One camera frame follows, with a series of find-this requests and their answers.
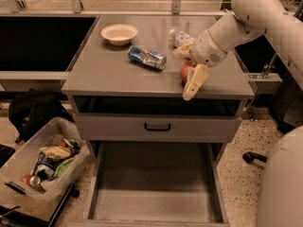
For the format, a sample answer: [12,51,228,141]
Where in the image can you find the clear plastic water bottle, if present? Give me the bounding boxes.
[169,29,194,47]

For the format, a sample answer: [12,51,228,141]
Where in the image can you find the metal clamp bracket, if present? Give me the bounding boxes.
[246,54,282,95]

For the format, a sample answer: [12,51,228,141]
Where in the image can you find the black office chair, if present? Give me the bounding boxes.
[242,151,267,164]

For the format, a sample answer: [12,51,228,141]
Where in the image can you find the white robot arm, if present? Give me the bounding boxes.
[174,0,303,227]

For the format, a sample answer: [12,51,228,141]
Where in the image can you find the yellow chip bag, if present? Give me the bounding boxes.
[41,147,72,160]

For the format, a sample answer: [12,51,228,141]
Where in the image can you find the grey drawer cabinet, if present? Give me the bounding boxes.
[62,14,255,158]

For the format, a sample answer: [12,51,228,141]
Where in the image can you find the blue white snack bag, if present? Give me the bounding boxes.
[32,152,60,181]

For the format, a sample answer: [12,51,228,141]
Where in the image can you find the crushed blue soda can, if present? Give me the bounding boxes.
[128,45,167,70]

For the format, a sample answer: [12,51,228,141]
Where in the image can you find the clear plastic storage bin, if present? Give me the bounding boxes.
[0,117,90,202]

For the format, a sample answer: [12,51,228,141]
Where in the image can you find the white paper bowl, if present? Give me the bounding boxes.
[100,24,138,46]

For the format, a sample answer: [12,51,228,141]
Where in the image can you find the red soda can in bin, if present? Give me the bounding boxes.
[21,174,41,187]

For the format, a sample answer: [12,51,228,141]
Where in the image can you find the black backpack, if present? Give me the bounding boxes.
[9,90,73,143]

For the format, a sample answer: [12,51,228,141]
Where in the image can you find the open grey drawer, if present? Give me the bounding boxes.
[68,142,230,227]

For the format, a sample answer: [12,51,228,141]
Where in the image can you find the red apple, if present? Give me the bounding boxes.
[180,61,196,84]

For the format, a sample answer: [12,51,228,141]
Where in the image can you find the green snack bag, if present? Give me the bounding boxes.
[54,157,74,178]

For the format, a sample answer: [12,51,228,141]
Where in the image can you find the closed drawer with black handle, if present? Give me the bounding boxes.
[74,113,241,143]

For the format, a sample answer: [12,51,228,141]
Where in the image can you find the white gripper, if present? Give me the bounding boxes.
[172,30,227,101]

